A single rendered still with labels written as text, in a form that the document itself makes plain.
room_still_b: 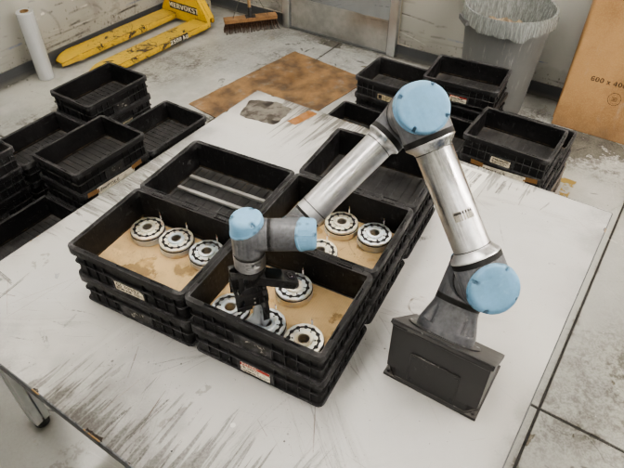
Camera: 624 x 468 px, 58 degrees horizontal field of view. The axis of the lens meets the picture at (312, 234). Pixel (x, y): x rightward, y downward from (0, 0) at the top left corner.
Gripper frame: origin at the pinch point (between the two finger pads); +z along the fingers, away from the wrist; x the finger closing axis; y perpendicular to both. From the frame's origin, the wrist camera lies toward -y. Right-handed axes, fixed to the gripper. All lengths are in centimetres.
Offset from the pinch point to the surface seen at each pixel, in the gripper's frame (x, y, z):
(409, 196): -34, -60, 2
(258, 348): 9.2, 4.1, 0.1
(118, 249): -41, 33, 2
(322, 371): 20.7, -8.5, 0.6
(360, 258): -12.5, -33.4, 2.1
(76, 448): -32, 68, 85
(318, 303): -0.9, -15.5, 2.1
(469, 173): -52, -97, 15
